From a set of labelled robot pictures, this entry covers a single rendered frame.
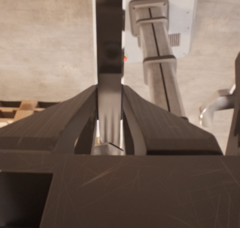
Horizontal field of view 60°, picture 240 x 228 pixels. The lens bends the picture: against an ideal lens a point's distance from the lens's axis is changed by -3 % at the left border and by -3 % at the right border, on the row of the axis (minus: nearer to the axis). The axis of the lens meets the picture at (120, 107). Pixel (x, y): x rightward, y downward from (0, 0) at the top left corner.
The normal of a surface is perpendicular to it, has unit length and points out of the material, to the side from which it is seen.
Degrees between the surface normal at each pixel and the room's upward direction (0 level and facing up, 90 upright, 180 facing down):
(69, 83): 0
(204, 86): 0
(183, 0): 0
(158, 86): 90
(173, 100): 90
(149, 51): 90
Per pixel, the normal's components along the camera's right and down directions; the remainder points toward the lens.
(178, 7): 0.00, 0.76
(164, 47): -0.14, -0.65
